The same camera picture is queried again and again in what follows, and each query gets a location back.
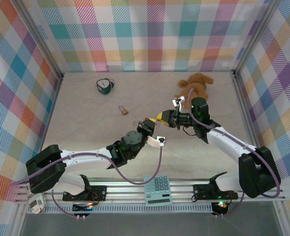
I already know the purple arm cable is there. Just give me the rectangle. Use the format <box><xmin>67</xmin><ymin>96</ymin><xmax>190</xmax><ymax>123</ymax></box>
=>
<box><xmin>188</xmin><ymin>88</ymin><xmax>282</xmax><ymax>218</ymax></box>
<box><xmin>11</xmin><ymin>145</ymin><xmax>164</xmax><ymax>218</ymax></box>

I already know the white slotted cable duct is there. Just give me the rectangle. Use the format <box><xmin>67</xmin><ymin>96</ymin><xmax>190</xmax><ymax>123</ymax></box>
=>
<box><xmin>27</xmin><ymin>205</ymin><xmax>214</xmax><ymax>214</ymax></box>

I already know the small circuit board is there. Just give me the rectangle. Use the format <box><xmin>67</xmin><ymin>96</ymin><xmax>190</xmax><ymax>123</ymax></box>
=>
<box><xmin>72</xmin><ymin>203</ymin><xmax>96</xmax><ymax>212</ymax></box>
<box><xmin>211</xmin><ymin>201</ymin><xmax>230</xmax><ymax>215</ymax></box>

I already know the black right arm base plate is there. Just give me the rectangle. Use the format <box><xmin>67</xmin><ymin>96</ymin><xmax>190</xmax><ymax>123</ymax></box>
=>
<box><xmin>193</xmin><ymin>183</ymin><xmax>239</xmax><ymax>201</ymax></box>

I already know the brown teddy bear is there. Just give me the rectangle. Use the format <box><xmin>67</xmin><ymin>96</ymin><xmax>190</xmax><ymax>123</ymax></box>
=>
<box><xmin>174</xmin><ymin>73</ymin><xmax>215</xmax><ymax>101</ymax></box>

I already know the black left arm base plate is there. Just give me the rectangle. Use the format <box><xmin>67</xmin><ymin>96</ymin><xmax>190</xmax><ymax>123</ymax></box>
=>
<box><xmin>62</xmin><ymin>184</ymin><xmax>108</xmax><ymax>203</ymax></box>

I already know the white cylinder with printed labels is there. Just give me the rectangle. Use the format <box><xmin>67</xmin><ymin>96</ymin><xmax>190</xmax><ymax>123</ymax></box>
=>
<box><xmin>24</xmin><ymin>183</ymin><xmax>47</xmax><ymax>214</ymax></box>

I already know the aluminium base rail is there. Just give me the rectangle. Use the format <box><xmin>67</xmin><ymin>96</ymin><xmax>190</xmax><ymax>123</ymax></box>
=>
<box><xmin>14</xmin><ymin>178</ymin><xmax>287</xmax><ymax>204</ymax></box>

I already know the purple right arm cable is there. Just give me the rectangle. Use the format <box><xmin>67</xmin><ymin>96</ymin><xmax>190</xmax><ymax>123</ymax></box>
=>
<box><xmin>188</xmin><ymin>88</ymin><xmax>282</xmax><ymax>218</ymax></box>

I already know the grey calculator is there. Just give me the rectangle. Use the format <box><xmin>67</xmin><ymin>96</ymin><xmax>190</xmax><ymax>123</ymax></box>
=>
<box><xmin>144</xmin><ymin>175</ymin><xmax>173</xmax><ymax>206</ymax></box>

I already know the aluminium frame post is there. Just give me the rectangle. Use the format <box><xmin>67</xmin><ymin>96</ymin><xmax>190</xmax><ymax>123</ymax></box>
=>
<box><xmin>17</xmin><ymin>0</ymin><xmax>64</xmax><ymax>80</ymax></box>
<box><xmin>233</xmin><ymin>0</ymin><xmax>280</xmax><ymax>76</ymax></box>

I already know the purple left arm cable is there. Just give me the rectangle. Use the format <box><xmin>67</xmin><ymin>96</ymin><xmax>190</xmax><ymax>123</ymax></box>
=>
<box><xmin>11</xmin><ymin>145</ymin><xmax>164</xmax><ymax>218</ymax></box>

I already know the aluminium side rail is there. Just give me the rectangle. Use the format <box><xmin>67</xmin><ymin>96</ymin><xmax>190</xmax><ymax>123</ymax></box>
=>
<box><xmin>231</xmin><ymin>70</ymin><xmax>270</xmax><ymax>181</ymax></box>

